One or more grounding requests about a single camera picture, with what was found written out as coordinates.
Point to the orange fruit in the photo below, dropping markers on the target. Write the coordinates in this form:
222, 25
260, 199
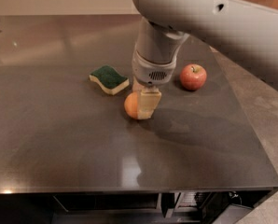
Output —
131, 105

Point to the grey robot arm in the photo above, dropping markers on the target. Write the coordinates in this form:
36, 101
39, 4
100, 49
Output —
245, 32

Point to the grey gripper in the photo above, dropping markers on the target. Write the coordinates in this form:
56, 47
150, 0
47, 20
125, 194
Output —
150, 73

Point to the green and yellow sponge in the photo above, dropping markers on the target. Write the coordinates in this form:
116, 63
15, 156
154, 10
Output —
109, 80

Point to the red apple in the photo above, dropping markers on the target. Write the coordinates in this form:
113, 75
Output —
193, 77

